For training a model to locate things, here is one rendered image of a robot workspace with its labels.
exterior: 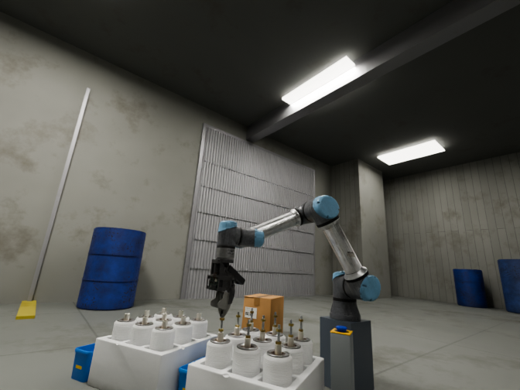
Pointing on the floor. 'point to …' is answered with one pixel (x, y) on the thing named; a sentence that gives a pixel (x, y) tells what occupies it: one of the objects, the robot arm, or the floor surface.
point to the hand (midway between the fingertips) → (224, 313)
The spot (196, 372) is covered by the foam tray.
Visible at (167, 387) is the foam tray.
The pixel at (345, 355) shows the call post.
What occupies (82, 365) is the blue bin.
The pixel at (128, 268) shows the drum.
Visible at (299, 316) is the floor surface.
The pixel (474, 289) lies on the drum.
